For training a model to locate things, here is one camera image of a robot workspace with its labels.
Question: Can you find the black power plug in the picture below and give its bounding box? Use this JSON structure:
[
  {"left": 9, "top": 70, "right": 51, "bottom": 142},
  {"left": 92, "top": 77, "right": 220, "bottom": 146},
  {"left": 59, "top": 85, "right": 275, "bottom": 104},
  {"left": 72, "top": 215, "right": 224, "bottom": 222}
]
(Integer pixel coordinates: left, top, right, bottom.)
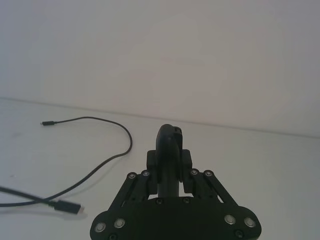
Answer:
[{"left": 155, "top": 123, "right": 185, "bottom": 199}]

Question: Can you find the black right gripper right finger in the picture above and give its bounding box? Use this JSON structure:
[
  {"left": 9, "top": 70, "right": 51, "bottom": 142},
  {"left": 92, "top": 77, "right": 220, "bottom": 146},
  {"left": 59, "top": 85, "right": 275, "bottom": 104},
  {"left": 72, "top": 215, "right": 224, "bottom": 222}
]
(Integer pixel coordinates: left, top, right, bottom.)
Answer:
[{"left": 179, "top": 149, "right": 239, "bottom": 210}]

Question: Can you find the white table cloth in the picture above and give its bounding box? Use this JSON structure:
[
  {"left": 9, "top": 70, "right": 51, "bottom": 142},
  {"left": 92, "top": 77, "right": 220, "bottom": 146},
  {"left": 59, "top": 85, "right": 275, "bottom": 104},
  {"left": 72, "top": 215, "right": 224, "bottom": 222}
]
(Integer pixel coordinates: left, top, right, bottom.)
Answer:
[{"left": 0, "top": 96, "right": 320, "bottom": 240}]

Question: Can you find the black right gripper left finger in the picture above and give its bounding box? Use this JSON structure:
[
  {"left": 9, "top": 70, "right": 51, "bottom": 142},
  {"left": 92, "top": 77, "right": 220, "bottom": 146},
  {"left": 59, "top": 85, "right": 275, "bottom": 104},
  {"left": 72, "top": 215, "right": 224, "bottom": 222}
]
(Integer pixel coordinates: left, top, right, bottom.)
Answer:
[{"left": 112, "top": 149, "right": 161, "bottom": 210}]

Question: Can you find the thin black cable with plugs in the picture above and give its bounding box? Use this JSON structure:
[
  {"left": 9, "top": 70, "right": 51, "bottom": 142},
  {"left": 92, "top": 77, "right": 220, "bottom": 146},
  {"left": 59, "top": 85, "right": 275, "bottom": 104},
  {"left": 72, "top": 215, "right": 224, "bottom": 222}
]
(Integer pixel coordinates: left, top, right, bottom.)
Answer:
[{"left": 0, "top": 120, "right": 86, "bottom": 216}]

